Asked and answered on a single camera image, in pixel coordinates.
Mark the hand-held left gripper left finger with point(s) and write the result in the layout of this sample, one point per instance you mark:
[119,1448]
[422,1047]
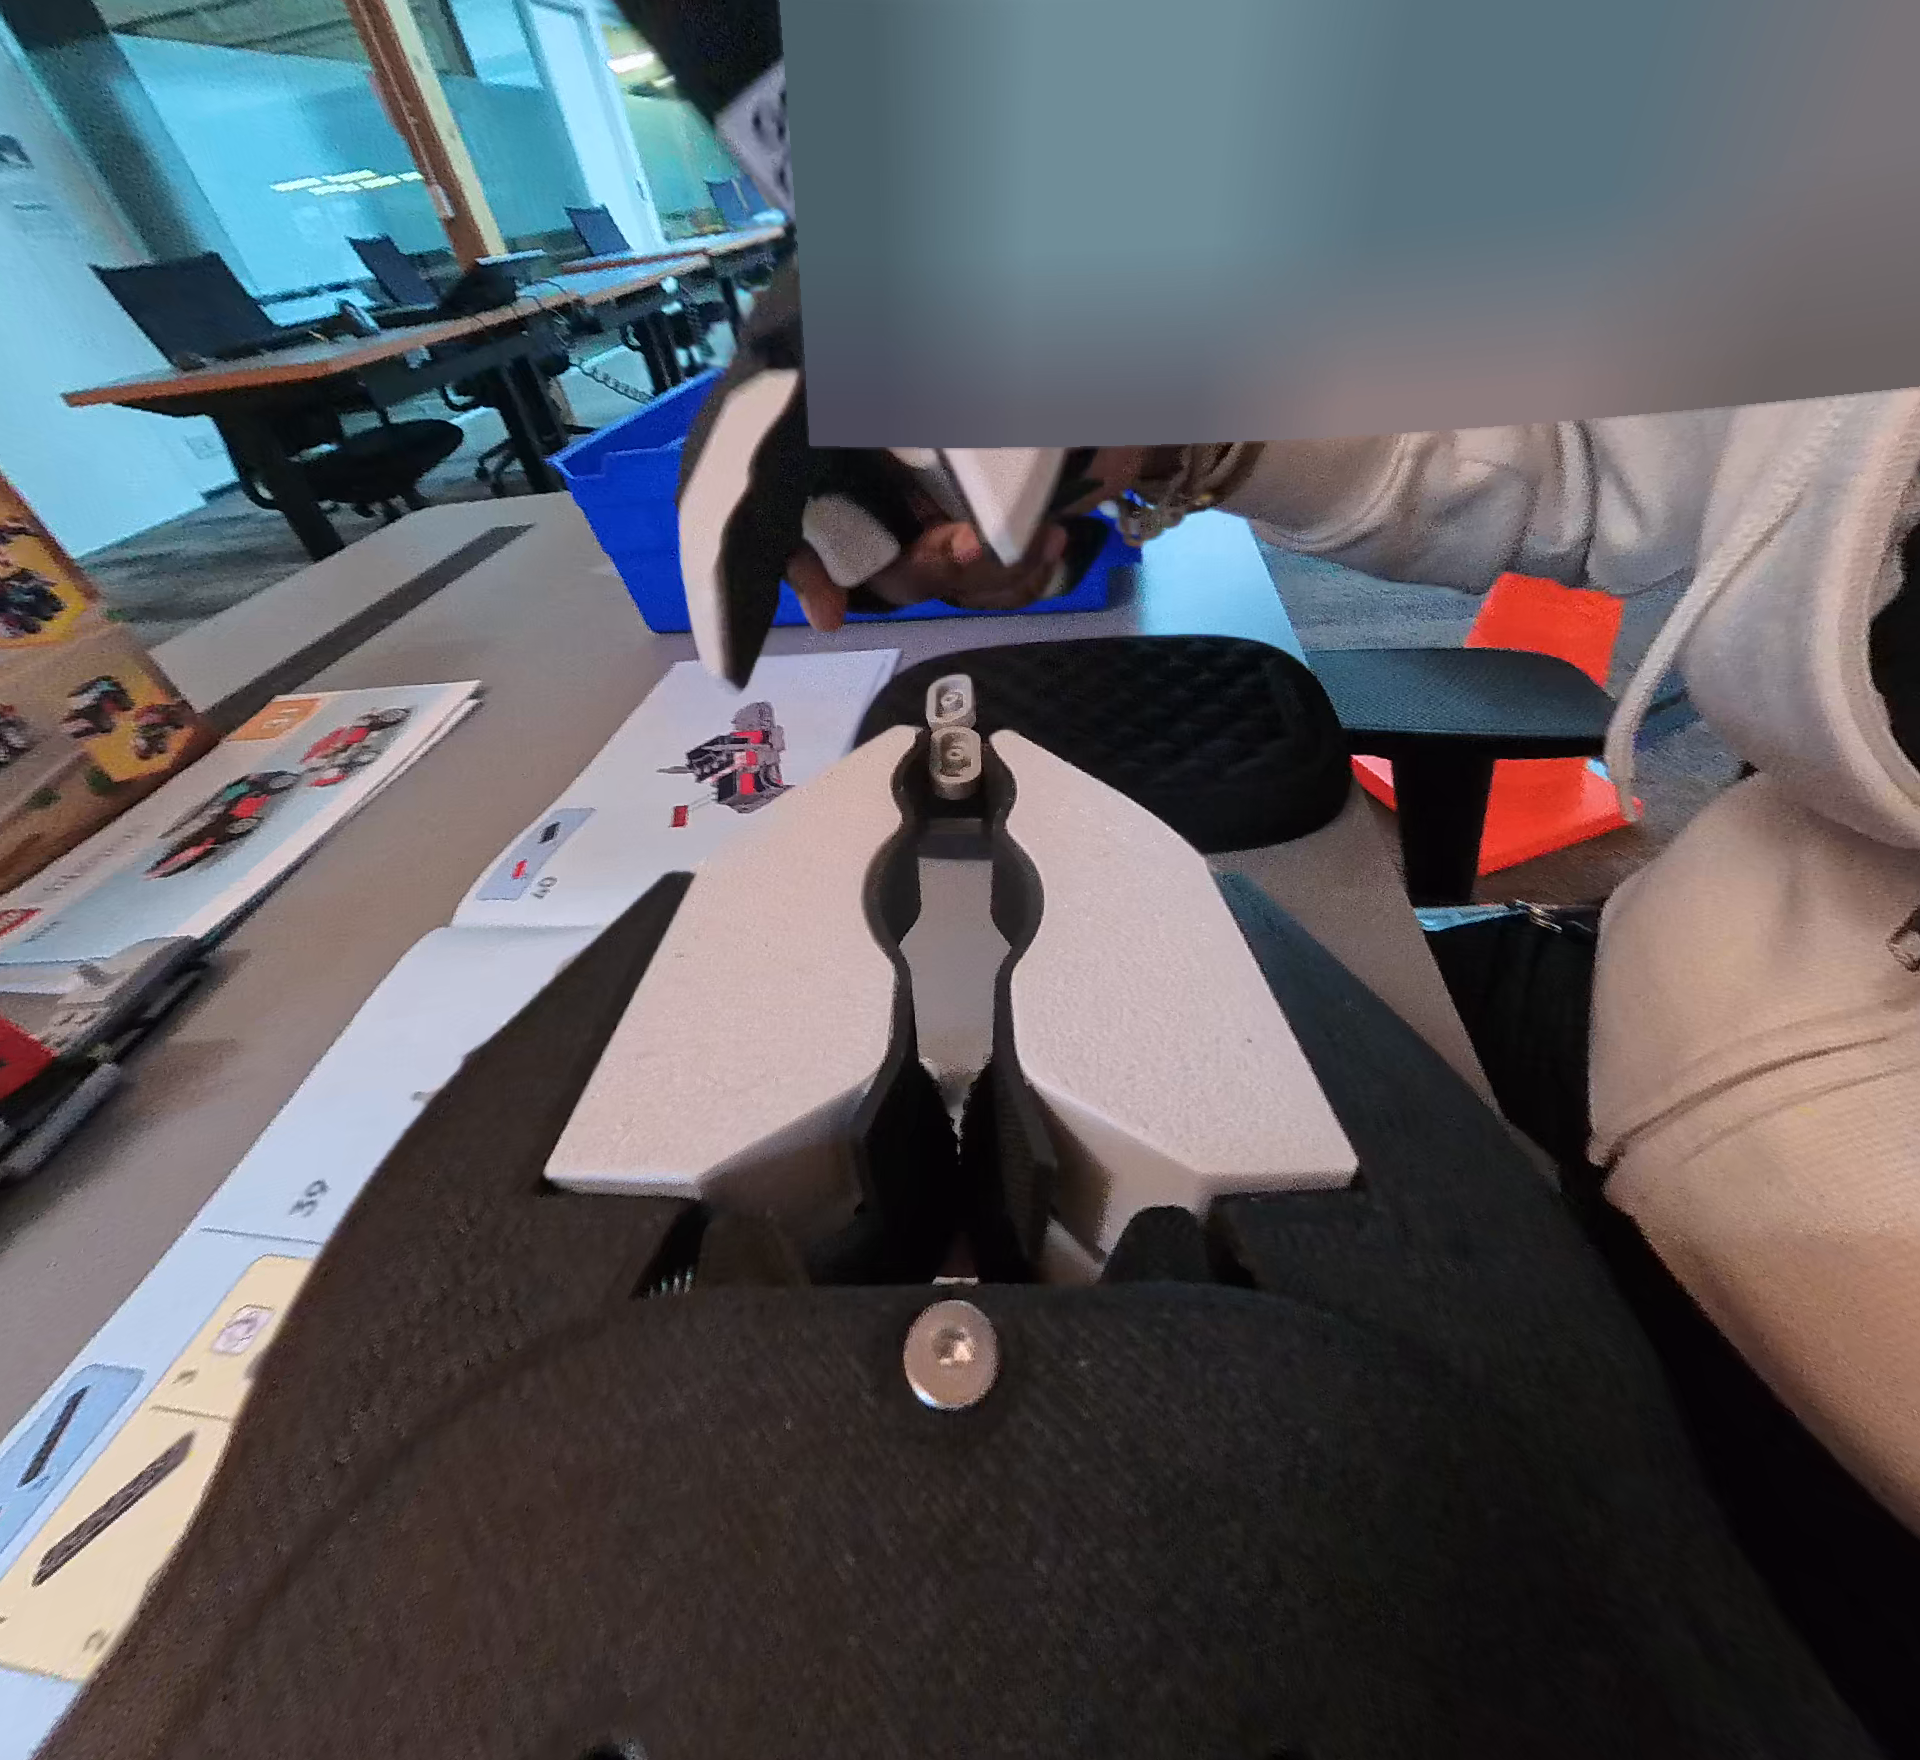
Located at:
[750,1029]

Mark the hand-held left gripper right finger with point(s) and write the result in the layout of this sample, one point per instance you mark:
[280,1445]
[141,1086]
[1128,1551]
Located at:
[1173,1029]

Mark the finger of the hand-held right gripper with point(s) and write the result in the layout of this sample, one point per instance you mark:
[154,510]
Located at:
[722,485]
[1015,494]

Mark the lego instruction booklet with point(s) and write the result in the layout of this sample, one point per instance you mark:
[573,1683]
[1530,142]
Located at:
[630,799]
[286,799]

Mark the grey grille lego assembly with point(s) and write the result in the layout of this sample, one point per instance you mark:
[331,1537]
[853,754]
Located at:
[956,754]

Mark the person's right forearm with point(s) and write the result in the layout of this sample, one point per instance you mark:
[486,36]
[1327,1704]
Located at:
[1425,497]

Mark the closed lego instruction booklet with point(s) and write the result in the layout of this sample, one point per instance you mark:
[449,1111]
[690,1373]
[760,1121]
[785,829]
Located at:
[286,799]

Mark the cardboard lego box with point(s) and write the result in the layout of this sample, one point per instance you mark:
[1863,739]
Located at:
[94,727]

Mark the red black lego vehicle model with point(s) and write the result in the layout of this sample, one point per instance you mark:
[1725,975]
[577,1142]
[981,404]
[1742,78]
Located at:
[61,1101]

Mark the person's right hand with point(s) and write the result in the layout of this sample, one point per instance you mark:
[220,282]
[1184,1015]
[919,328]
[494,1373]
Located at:
[943,570]

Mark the blue plastic bin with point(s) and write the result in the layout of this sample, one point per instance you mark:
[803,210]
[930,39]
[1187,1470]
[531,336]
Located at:
[630,513]

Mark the wooden top office desk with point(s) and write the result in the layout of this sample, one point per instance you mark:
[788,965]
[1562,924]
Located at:
[657,267]
[296,358]

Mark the black quilted office chair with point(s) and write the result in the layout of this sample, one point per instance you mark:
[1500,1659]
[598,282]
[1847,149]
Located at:
[1142,727]

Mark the wooden pillar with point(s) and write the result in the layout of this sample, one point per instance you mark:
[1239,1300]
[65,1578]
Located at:
[383,36]

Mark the black swivel office chair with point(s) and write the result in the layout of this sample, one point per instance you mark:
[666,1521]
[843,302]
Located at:
[378,458]

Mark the black chair armrest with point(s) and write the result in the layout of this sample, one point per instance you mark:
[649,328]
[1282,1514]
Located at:
[1472,707]

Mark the orange plastic object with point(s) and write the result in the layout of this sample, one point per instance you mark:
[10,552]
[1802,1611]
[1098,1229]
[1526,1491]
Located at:
[1554,635]

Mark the person's cream hoodie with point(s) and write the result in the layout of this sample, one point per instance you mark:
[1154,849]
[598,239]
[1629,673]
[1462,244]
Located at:
[1771,1037]

